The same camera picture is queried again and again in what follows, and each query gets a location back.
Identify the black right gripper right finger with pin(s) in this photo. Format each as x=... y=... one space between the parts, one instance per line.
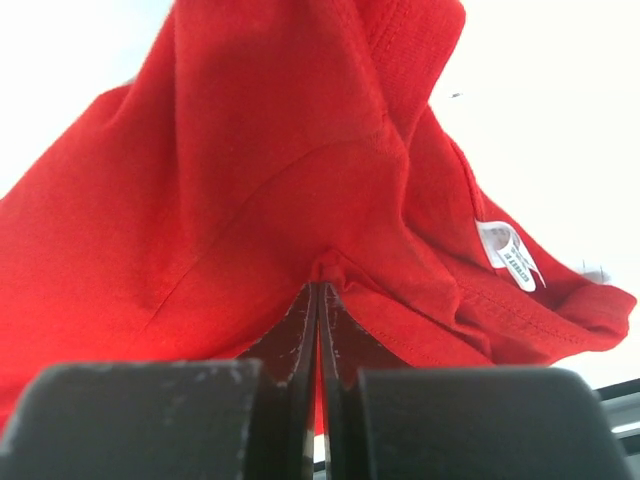
x=386 y=420

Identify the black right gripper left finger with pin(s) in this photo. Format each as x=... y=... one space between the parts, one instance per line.
x=247 y=418

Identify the red t shirt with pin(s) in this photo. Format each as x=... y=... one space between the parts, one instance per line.
x=264 y=145

